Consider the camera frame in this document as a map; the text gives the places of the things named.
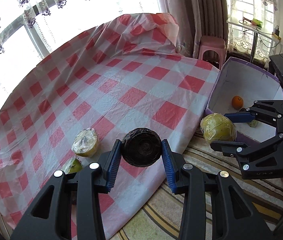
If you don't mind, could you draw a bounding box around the yellow-green round fruit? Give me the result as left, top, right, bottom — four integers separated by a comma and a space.
200, 113, 236, 144

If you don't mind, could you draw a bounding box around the orange tangerine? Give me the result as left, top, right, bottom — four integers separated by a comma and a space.
231, 96, 243, 110

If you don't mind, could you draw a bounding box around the dark purple fruit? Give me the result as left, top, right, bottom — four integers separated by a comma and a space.
120, 128, 162, 167

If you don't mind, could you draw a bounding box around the green round fruit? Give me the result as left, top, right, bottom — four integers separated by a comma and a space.
247, 120, 258, 127

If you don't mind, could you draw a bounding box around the wrapped green fruit half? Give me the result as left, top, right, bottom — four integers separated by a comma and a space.
61, 157, 83, 174

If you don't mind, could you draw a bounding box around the wrapped yellow fruit half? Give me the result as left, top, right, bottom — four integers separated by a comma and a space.
72, 127, 99, 158

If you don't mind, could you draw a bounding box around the purple cardboard box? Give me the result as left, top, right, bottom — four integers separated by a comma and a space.
205, 57, 283, 145

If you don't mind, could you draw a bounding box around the pink plastic stool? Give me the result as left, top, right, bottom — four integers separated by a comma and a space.
198, 35, 227, 69

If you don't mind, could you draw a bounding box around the small glass side table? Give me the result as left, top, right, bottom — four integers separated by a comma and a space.
227, 17, 283, 63

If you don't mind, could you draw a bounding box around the red white checkered tablecloth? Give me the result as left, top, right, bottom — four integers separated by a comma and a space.
0, 13, 218, 227

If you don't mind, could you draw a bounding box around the pink patterned curtain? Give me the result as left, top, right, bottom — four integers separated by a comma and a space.
159, 0, 228, 59

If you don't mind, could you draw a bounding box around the sheer floral lace curtain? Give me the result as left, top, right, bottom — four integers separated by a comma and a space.
0, 0, 157, 81

